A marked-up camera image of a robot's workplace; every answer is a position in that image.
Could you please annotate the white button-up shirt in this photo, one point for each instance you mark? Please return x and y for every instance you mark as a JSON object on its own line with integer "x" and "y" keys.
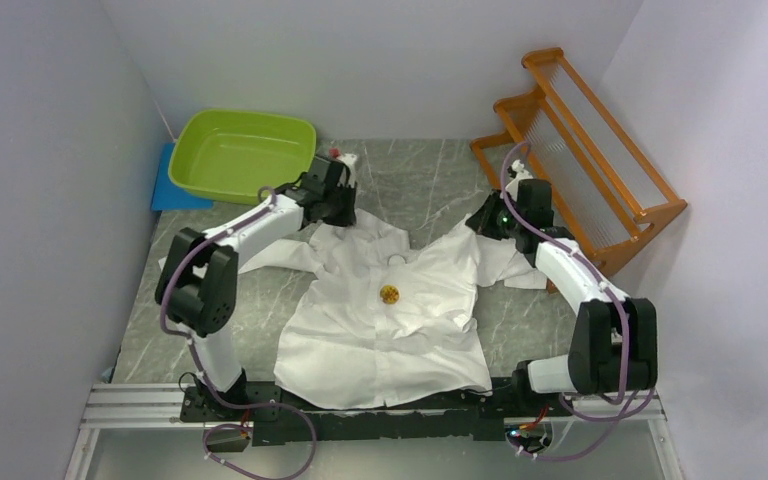
{"x": 343, "y": 348}

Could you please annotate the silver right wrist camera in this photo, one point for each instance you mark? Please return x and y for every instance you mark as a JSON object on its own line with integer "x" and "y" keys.
{"x": 517, "y": 172}

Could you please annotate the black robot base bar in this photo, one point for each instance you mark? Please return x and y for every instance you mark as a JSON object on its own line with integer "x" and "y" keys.
{"x": 449, "y": 414}

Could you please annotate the blue flat mat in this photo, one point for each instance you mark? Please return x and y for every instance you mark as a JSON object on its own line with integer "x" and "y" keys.
{"x": 169, "y": 197}

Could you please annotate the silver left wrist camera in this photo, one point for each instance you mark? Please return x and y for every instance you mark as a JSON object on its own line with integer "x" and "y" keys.
{"x": 348, "y": 162}

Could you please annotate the aluminium frame rail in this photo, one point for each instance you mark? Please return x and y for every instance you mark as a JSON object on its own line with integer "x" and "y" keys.
{"x": 159, "y": 406}

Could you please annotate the green plastic basin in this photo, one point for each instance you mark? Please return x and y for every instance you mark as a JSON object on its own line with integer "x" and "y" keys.
{"x": 229, "y": 155}

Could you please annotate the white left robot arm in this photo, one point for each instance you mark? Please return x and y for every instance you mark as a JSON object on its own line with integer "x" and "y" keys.
{"x": 197, "y": 289}

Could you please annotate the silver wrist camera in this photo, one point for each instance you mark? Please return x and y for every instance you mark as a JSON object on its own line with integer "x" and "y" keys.
{"x": 517, "y": 172}
{"x": 348, "y": 162}

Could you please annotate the orange wooden rack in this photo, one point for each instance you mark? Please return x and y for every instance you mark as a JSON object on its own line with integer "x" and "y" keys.
{"x": 607, "y": 192}

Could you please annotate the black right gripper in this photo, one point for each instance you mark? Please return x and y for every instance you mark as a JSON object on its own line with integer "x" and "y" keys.
{"x": 481, "y": 220}

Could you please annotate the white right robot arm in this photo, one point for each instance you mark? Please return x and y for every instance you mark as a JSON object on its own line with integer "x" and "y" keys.
{"x": 614, "y": 344}

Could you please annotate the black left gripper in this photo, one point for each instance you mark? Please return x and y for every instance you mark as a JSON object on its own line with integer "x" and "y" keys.
{"x": 349, "y": 217}

